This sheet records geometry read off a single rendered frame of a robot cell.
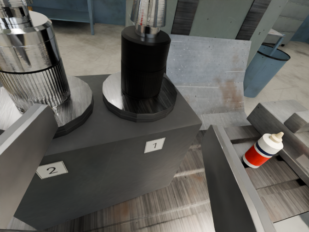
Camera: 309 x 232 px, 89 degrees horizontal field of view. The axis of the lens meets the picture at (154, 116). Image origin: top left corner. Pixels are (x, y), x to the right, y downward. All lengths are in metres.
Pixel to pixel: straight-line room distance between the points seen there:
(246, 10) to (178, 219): 0.60
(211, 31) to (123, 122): 0.49
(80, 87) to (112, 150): 0.08
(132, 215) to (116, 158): 0.16
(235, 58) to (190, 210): 0.52
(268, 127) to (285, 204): 0.19
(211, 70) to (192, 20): 0.18
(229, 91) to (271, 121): 0.20
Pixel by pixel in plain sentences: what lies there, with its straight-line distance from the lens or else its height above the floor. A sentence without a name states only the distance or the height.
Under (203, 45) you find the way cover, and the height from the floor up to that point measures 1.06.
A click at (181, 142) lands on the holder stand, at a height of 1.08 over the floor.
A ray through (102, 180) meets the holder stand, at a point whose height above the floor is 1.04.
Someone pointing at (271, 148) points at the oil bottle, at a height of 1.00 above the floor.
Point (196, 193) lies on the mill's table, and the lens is 0.36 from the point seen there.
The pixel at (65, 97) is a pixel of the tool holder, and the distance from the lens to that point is 0.17.
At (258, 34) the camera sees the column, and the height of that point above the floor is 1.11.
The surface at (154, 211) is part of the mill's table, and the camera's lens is 0.32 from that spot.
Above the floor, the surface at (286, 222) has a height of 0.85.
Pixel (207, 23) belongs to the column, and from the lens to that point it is 0.59.
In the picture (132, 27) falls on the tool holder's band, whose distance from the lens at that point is 0.17.
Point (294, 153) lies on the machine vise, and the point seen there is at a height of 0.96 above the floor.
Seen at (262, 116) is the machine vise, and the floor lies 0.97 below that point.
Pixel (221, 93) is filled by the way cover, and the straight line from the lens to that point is 0.64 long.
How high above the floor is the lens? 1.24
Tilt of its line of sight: 44 degrees down
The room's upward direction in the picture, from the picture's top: 12 degrees clockwise
